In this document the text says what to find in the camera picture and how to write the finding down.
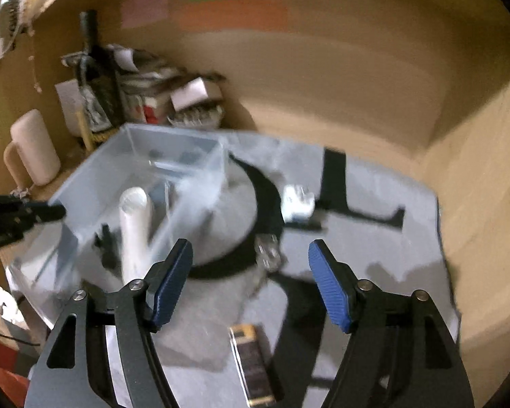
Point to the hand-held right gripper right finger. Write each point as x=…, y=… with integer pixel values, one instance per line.
x=329, y=284

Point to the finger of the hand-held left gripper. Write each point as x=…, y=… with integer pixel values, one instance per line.
x=46, y=212
x=4, y=236

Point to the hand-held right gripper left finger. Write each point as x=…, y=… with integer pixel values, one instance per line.
x=172, y=280

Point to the clear plastic storage box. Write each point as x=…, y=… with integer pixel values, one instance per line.
x=89, y=178

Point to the white electric shaver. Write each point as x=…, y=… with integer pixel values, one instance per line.
x=135, y=229

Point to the small black object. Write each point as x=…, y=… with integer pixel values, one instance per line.
x=107, y=246

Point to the white charger plug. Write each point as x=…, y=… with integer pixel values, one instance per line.
x=298, y=204

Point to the dark rectangular box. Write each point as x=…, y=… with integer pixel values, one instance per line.
x=251, y=365

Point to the grey printed mat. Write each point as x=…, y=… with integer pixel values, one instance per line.
x=365, y=263

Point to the tan tube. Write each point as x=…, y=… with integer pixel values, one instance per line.
x=86, y=131

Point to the dark wine bottle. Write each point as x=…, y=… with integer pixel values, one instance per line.
x=104, y=85

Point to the red and white box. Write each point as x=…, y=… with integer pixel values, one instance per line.
x=155, y=110

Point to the stack of books and papers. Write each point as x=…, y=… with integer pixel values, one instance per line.
x=153, y=76

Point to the white card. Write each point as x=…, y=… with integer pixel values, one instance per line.
x=189, y=93

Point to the wooden shelf unit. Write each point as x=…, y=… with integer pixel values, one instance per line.
x=344, y=72

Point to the pink sticky note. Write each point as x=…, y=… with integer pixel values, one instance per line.
x=144, y=6

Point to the orange sticky note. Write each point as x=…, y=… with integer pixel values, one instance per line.
x=233, y=15

